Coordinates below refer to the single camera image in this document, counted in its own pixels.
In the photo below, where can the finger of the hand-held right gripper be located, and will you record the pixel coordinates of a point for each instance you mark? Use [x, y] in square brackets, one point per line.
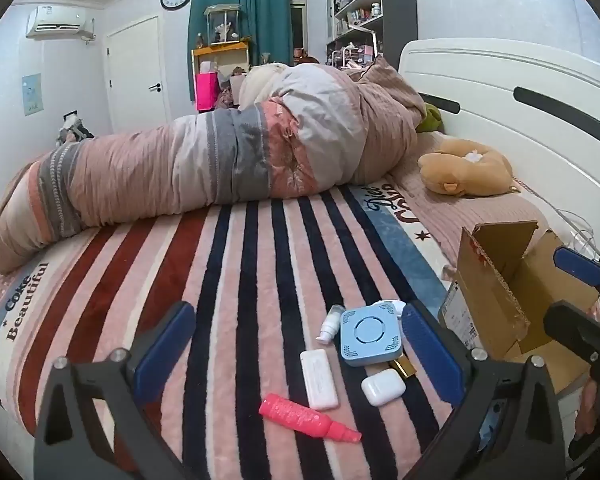
[575, 324]
[577, 261]

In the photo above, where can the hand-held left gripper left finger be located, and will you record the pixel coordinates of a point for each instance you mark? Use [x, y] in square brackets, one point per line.
[164, 352]

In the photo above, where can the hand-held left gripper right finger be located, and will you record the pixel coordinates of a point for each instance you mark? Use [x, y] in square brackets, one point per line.
[430, 355]

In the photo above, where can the white earbuds case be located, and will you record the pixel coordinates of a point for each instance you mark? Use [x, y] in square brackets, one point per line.
[383, 386]

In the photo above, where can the blue square plastic device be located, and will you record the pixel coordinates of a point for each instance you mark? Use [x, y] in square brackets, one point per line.
[370, 335]

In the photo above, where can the brown cardboard box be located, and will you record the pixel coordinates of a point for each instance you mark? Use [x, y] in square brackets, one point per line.
[485, 305]

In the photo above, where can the small white pump bottle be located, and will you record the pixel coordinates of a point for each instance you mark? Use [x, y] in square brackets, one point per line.
[330, 325]

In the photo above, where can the white rectangular case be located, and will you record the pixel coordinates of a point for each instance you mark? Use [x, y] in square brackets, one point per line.
[319, 379]

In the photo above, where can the pink spray bottle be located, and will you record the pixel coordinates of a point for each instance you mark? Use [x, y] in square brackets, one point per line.
[305, 412]

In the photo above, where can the pink pouch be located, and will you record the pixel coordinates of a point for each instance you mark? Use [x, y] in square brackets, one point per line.
[588, 402]

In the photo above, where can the striped plush blanket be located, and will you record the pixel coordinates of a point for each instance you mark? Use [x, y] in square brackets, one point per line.
[260, 270]

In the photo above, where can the beige striped pillow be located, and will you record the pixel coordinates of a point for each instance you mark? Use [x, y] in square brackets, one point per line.
[460, 210]

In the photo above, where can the brown plush toy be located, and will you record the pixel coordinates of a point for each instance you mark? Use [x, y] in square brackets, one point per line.
[460, 170]

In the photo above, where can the pink and grey duvet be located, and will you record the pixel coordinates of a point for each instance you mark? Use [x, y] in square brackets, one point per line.
[180, 175]

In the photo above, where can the green plush toy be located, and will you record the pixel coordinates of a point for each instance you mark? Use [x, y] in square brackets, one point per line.
[431, 117]

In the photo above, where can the white bed headboard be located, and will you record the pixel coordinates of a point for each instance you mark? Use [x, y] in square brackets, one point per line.
[480, 75]

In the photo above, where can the pink gift bag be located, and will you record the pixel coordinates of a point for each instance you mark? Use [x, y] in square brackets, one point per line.
[207, 91]

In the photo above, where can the white door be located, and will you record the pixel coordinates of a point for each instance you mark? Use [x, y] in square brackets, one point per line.
[135, 70]

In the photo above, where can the yellow shelf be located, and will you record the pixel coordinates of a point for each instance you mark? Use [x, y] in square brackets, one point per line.
[220, 50]

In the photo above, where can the glass display case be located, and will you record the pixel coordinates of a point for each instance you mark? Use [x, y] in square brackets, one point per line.
[223, 25]

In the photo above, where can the dark shelving unit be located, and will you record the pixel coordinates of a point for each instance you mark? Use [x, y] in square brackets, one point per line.
[360, 5]

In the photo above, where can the white air conditioner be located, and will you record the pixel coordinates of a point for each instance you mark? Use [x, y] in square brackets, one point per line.
[57, 21]

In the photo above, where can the teal curtain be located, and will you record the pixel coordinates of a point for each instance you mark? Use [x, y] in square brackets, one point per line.
[265, 15]

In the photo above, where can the window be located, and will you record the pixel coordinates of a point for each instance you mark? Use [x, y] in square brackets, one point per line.
[297, 20]

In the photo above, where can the light blue wall poster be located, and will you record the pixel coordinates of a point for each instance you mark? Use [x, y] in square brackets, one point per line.
[33, 94]

